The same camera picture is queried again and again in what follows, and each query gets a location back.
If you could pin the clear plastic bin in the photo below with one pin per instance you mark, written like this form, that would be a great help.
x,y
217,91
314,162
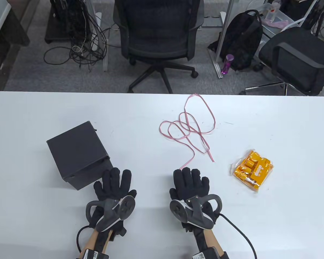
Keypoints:
x,y
282,17

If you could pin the person's left hand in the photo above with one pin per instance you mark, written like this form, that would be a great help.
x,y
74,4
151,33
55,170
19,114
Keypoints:
x,y
116,183

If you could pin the black chair with chrome base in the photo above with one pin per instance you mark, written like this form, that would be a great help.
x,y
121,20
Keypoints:
x,y
294,54

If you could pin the black gift box lid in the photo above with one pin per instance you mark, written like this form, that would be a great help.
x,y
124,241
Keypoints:
x,y
78,148

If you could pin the black backpack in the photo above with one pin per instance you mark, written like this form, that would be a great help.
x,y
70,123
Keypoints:
x,y
243,37

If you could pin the pink bow ribbon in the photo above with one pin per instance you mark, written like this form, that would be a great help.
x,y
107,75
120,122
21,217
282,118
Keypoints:
x,y
212,159

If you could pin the white desk leg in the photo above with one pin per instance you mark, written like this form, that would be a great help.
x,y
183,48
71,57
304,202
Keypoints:
x,y
105,63
226,19

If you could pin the black computer tower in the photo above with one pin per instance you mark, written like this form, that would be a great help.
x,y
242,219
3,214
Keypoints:
x,y
62,27

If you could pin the purple water bottle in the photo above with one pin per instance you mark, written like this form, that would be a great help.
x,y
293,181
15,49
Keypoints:
x,y
227,64

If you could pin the person's right forearm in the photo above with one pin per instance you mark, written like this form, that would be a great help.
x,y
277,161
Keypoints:
x,y
211,238

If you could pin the person's right hand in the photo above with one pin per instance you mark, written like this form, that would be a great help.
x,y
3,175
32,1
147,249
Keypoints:
x,y
190,183

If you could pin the grey hand controller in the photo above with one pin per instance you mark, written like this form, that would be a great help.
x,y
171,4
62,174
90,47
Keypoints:
x,y
124,206
178,209

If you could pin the grey right hand controller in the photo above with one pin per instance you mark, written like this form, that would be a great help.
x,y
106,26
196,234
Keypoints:
x,y
178,209

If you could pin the black gift box base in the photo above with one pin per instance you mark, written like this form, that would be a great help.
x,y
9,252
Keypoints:
x,y
89,178

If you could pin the person's left forearm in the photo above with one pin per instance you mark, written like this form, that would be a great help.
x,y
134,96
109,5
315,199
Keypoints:
x,y
90,241

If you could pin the orange toy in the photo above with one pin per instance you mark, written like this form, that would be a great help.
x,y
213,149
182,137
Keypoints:
x,y
252,170

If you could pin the grey left hand controller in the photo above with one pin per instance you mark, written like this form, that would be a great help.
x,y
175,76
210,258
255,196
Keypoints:
x,y
124,206

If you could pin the pink cloth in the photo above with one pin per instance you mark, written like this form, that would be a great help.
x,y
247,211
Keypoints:
x,y
278,23

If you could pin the white power strip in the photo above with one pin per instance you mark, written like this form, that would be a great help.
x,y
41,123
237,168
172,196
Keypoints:
x,y
98,16

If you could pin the dark desk with white top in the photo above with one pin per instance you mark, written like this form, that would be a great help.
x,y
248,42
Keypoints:
x,y
13,29

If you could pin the black mesh office chair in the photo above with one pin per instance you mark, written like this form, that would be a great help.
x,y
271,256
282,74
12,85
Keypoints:
x,y
156,32

